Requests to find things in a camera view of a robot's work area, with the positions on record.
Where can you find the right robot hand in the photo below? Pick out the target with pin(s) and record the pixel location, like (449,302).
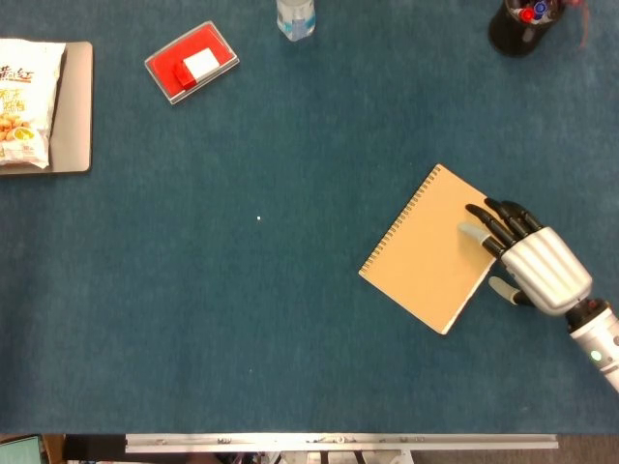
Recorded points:
(546,268)

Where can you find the tan spiral notebook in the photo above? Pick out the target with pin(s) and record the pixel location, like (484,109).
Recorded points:
(425,261)

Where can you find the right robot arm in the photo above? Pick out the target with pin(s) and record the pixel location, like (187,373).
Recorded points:
(597,338)

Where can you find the red box with white card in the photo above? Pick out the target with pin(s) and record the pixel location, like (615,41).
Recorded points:
(164,72)

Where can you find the black mesh pen holder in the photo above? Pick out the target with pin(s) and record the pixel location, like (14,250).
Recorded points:
(512,38)

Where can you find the white marker dark cap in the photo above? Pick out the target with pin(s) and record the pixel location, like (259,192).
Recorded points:
(553,15)

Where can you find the red cap marker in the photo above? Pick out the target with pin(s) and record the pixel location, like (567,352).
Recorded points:
(527,15)

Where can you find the blue cap marker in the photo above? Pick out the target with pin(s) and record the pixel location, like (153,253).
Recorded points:
(540,8)

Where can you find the blue felt table cloth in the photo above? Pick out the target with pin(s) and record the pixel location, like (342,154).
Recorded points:
(242,314)

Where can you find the upright clear water bottle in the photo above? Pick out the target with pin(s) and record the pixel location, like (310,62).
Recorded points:
(295,19)

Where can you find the red and white stamp block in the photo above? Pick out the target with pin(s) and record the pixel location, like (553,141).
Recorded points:
(200,65)

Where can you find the white snack bag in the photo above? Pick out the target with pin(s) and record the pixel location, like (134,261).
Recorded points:
(24,96)

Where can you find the teal flat object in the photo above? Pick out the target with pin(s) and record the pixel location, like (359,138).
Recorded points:
(19,449)

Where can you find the aluminium rail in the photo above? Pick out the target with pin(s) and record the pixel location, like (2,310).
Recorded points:
(338,442)

